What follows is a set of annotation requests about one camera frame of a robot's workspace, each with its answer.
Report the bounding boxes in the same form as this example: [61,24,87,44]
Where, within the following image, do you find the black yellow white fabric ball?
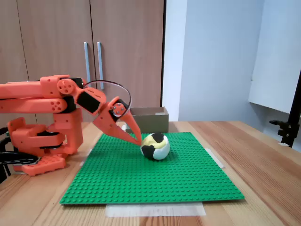
[140,132,170,161]

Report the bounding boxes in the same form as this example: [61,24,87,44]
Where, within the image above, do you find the open cardboard box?
[126,106,169,134]

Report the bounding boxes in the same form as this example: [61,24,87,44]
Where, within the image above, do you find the brown wooden cabinet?
[0,0,165,123]

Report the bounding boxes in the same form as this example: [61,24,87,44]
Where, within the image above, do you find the black clamp stand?
[269,69,301,148]

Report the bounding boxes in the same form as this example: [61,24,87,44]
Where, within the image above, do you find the white wall panel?
[248,0,301,114]

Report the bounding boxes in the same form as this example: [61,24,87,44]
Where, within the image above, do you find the silver cabinet handle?
[96,41,104,90]
[83,41,92,83]

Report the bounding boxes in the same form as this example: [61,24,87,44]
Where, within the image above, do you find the green studded baseplate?
[59,131,245,205]

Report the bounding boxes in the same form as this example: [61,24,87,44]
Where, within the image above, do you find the thin gripper motor wire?
[83,80,132,114]

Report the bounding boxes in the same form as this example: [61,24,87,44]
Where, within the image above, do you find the translucent tape strip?
[204,147,225,169]
[79,148,93,167]
[105,202,207,218]

